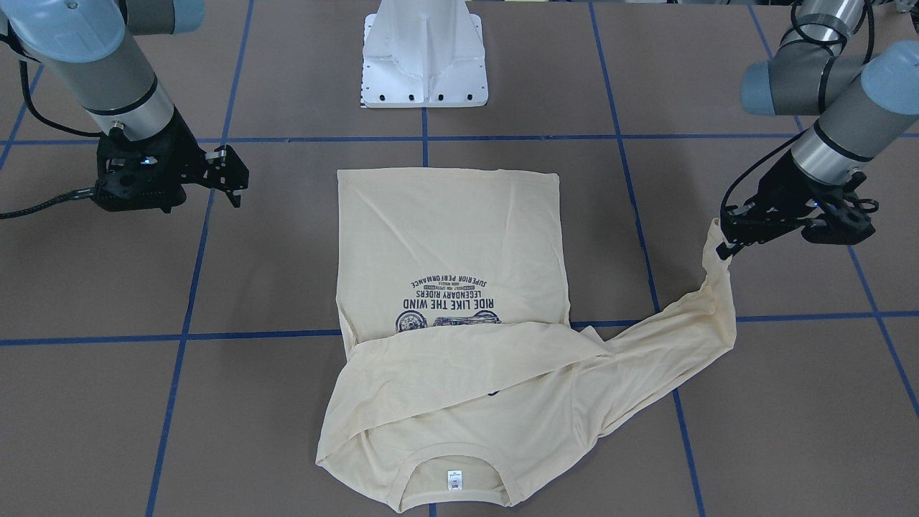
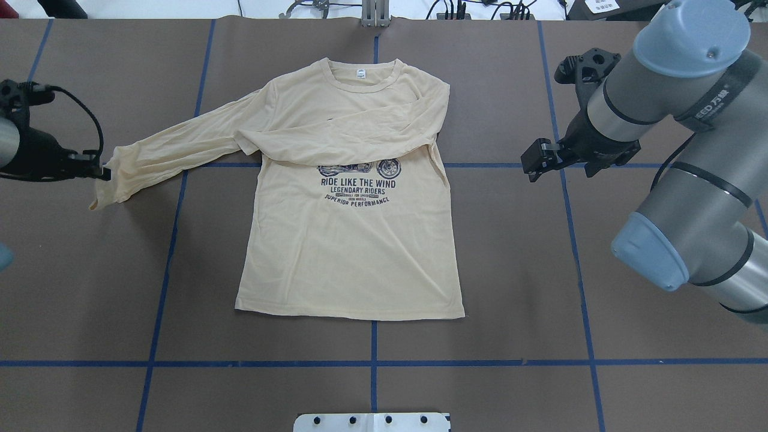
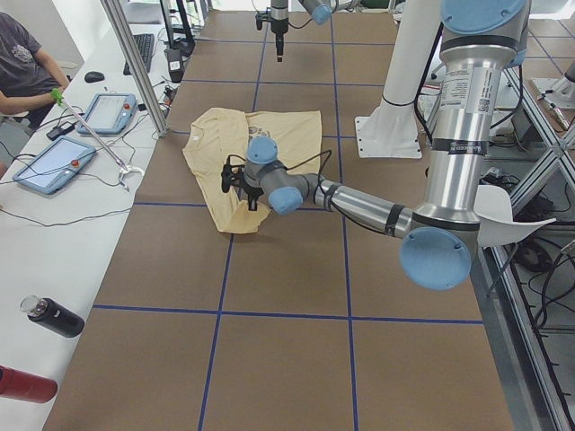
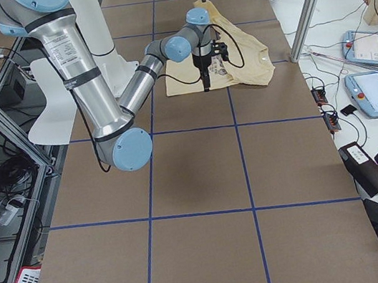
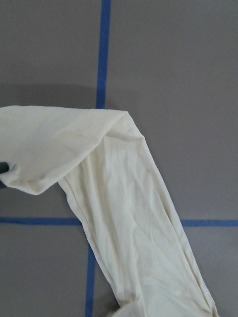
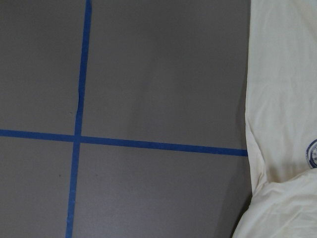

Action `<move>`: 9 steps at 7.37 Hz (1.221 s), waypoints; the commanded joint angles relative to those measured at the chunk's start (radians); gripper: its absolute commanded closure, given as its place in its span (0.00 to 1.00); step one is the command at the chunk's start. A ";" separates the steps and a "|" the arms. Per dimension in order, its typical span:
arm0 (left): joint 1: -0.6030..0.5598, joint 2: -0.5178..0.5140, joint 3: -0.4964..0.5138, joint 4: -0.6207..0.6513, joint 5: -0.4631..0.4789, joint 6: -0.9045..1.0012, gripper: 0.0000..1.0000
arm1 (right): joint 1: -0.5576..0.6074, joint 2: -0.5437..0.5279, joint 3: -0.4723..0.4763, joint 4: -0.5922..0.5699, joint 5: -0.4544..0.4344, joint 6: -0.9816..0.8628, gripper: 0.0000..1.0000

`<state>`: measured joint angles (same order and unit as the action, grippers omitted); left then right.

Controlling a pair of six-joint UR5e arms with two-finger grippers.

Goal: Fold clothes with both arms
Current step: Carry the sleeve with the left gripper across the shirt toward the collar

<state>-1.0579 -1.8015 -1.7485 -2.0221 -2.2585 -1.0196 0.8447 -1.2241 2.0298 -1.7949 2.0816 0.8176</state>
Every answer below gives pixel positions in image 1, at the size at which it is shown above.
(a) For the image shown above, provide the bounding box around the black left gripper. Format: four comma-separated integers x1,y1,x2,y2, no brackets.
716,152,879,261

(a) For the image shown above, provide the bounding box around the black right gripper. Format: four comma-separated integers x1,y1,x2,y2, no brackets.
94,118,249,213

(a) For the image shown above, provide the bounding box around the cream long-sleeve printed shirt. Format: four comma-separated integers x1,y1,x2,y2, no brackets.
316,167,737,513

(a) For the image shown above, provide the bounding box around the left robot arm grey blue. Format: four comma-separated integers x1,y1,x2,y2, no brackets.
718,1,918,260

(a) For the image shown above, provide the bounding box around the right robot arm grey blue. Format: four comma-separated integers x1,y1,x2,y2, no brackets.
2,1,249,219

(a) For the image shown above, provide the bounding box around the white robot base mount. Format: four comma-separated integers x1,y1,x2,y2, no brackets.
360,1,489,108

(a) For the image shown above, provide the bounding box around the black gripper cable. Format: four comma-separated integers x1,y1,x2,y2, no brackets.
0,29,101,220

